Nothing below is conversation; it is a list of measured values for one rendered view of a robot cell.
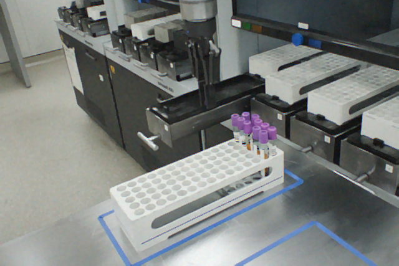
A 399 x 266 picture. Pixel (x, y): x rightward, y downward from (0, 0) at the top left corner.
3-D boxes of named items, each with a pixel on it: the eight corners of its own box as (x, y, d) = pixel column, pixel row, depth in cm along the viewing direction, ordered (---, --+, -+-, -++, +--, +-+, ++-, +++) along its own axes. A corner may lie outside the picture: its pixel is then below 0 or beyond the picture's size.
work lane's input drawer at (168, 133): (318, 66, 148) (319, 42, 143) (350, 76, 137) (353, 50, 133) (134, 136, 115) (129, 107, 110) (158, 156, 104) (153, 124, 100)
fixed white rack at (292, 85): (338, 68, 127) (340, 48, 124) (366, 76, 119) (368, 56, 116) (264, 97, 113) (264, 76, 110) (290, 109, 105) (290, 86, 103)
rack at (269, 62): (316, 52, 141) (317, 35, 139) (340, 58, 134) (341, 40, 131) (248, 76, 128) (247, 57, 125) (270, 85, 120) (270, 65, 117)
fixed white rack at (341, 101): (383, 81, 115) (385, 60, 112) (418, 91, 107) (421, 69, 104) (305, 115, 101) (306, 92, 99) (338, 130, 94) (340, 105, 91)
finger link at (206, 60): (209, 40, 103) (212, 40, 102) (216, 82, 107) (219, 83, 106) (196, 43, 101) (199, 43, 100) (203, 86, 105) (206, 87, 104)
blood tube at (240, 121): (240, 169, 80) (234, 119, 75) (247, 166, 80) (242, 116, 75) (245, 172, 78) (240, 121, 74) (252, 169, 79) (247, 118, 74)
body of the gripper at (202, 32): (222, 17, 98) (225, 53, 102) (202, 12, 105) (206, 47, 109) (196, 23, 95) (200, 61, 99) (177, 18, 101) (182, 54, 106)
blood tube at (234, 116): (239, 162, 82) (234, 113, 77) (246, 164, 81) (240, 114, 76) (235, 166, 81) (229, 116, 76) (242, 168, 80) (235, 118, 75)
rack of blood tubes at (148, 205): (252, 157, 84) (250, 131, 81) (285, 180, 76) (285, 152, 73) (115, 218, 71) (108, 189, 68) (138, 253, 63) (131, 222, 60)
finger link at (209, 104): (212, 81, 107) (214, 81, 107) (215, 105, 110) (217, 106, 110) (203, 84, 106) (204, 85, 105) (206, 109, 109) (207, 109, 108)
